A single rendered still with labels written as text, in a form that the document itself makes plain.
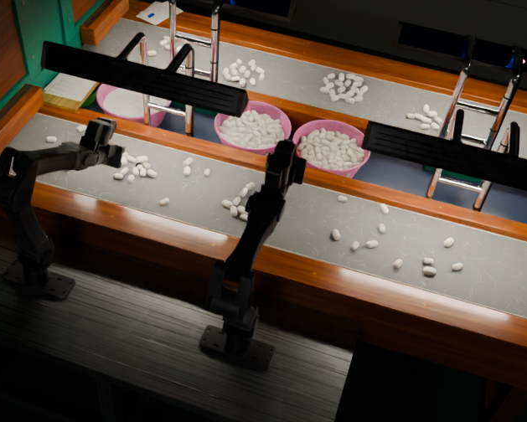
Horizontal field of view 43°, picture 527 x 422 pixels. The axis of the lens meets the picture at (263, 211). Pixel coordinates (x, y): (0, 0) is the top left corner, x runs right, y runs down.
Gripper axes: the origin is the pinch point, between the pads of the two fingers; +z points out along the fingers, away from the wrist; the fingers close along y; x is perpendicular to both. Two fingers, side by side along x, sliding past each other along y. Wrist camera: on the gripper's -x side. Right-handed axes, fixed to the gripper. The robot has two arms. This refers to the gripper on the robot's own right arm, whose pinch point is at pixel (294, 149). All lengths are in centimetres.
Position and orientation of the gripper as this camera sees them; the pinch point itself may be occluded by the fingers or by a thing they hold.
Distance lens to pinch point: 179.6
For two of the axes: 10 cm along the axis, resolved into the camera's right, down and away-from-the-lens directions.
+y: -9.5, -2.8, 1.6
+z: 3.1, -6.6, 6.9
